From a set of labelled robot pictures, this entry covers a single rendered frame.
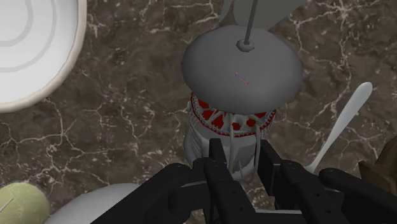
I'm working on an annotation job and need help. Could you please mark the green round fruit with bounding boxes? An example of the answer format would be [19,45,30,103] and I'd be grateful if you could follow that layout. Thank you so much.
[0,182,52,224]

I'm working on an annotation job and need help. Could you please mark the white plate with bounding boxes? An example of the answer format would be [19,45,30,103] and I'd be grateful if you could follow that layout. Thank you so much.
[0,0,88,114]

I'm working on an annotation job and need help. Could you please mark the brown angular object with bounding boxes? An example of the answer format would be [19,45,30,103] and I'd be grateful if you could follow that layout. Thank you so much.
[358,136,397,197]

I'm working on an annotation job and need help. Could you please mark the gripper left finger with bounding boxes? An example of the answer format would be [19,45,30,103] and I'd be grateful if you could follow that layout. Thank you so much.
[92,137,265,224]

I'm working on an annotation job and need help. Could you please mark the grey domed figure red band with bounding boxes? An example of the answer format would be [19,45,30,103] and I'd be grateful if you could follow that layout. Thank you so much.
[181,0,308,184]

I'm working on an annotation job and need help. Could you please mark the white spoon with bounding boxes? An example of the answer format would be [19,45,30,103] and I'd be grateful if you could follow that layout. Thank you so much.
[303,81,373,175]

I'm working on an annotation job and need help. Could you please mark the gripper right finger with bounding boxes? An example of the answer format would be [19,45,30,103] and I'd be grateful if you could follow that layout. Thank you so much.
[260,139,397,224]

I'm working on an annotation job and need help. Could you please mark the white bowl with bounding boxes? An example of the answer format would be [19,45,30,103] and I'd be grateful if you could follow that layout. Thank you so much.
[45,183,144,224]

